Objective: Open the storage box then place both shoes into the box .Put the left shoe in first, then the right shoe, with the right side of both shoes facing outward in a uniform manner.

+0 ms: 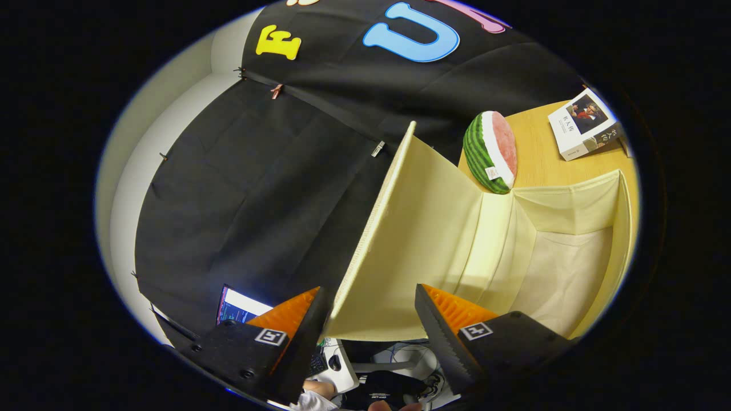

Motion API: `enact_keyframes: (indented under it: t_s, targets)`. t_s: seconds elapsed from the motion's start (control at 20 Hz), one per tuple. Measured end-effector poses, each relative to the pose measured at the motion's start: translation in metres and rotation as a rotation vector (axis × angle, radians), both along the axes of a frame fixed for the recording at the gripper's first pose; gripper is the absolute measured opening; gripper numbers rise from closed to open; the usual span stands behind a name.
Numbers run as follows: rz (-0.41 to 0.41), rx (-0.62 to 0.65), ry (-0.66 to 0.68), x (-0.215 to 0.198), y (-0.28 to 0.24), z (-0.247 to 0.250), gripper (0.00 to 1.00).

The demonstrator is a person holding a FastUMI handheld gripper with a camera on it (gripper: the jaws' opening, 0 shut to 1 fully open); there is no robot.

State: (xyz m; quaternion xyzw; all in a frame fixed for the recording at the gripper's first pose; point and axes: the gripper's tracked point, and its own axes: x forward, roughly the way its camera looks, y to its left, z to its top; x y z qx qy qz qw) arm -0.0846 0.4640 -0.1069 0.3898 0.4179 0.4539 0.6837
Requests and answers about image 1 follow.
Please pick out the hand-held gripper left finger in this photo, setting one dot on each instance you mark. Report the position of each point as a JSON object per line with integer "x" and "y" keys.
{"x": 302, "y": 348}

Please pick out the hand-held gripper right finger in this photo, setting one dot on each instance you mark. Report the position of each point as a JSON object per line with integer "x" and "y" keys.
{"x": 442, "y": 342}

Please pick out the beige fabric storage box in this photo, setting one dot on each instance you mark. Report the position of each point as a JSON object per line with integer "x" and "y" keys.
{"x": 428, "y": 228}

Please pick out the laptop screen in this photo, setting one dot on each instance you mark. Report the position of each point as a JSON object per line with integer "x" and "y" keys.
{"x": 240, "y": 308}

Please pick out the watermelon slice plush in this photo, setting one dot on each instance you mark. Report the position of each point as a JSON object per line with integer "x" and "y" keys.
{"x": 485, "y": 148}

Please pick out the white portrait cover book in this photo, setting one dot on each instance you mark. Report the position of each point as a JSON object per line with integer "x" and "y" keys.
{"x": 579, "y": 128}

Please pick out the pink clothespin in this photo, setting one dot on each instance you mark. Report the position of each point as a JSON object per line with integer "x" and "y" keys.
{"x": 276, "y": 91}

